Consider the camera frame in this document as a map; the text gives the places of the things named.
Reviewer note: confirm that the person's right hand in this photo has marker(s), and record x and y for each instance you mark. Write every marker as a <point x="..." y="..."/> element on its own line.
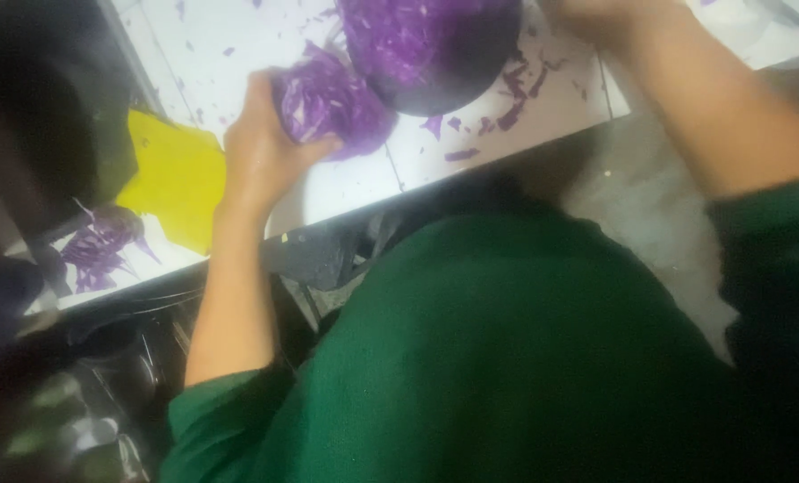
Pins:
<point x="594" y="20"/>

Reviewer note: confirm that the scattered purple cabbage shreds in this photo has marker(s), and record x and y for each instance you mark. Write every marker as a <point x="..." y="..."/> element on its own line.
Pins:
<point x="513" y="100"/>

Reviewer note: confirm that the yellow cloth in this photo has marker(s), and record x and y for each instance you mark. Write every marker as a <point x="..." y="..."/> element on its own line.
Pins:
<point x="175" y="178"/>

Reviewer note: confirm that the dark bowl of shredded cabbage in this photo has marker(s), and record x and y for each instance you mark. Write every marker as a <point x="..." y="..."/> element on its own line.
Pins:
<point x="433" y="53"/>

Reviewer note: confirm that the handful of shredded purple cabbage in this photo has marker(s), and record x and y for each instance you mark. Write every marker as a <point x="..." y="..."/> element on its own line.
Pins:
<point x="332" y="107"/>

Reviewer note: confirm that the person's green sweater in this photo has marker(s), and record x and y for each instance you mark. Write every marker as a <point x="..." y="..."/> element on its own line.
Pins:
<point x="480" y="349"/>

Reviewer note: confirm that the large dark pot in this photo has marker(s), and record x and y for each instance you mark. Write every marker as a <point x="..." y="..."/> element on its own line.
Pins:
<point x="40" y="114"/>

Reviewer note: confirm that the person's left hand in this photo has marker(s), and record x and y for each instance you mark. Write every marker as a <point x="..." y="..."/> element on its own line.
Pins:
<point x="260" y="151"/>

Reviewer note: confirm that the purple cabbage scraps pile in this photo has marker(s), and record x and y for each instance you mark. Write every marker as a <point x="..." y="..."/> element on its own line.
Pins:
<point x="101" y="248"/>

